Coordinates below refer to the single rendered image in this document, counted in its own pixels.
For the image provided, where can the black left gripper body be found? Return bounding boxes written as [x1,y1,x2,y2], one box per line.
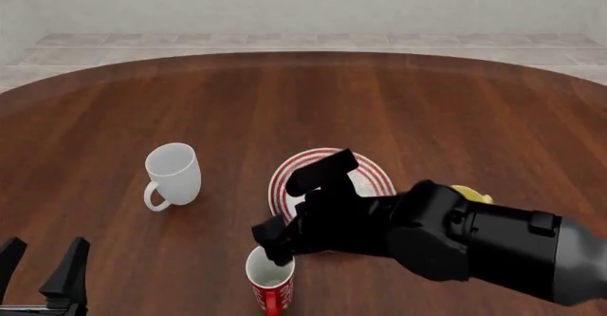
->
[0,303,91,316]

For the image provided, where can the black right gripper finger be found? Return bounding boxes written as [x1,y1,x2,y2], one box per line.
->
[264,245,297,268]
[250,215,294,251]

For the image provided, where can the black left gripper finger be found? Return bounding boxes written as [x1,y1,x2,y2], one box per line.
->
[38,236,91,308]
[0,236,28,289]

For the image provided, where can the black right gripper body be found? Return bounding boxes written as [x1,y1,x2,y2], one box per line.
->
[289,190,395,257]

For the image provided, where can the red mug with white pattern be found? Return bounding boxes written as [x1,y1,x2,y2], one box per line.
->
[245,245,296,316]

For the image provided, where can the white plate with red rings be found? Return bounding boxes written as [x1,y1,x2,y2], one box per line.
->
[267,147,397,256]

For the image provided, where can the white ceramic mug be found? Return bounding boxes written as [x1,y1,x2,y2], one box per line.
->
[143,142,202,214]

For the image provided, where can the yellow mug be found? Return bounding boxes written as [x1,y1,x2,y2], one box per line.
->
[449,184,496,205]

